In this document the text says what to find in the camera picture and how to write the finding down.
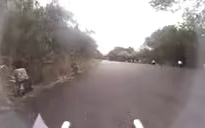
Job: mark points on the grey asphalt road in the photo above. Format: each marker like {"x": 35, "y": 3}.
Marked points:
{"x": 123, "y": 96}

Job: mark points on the robot's own part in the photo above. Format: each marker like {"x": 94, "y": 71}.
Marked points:
{"x": 138, "y": 123}
{"x": 65, "y": 124}

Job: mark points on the row of trees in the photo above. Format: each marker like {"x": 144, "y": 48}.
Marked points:
{"x": 173, "y": 45}
{"x": 36, "y": 40}

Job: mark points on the dry rubble verge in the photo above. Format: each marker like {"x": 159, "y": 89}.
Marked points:
{"x": 33, "y": 86}

